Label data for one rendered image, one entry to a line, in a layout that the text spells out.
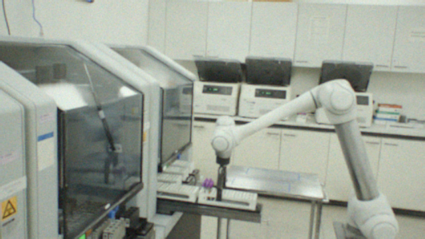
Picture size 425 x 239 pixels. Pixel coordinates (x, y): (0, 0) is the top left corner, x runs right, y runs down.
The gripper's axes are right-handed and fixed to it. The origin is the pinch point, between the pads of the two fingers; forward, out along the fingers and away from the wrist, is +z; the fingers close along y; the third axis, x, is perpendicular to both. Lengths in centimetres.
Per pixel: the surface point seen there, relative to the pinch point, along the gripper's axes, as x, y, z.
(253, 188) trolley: -14.8, 25.1, 4.3
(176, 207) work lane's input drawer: 22.2, -6.8, 8.1
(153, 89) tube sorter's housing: 33, -18, -54
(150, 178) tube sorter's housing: 32.7, -18.2, -10.2
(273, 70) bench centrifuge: -9, 263, -56
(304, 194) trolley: -44, 26, 4
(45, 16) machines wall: 144, 59, -92
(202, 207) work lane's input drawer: 7.9, -6.8, 6.1
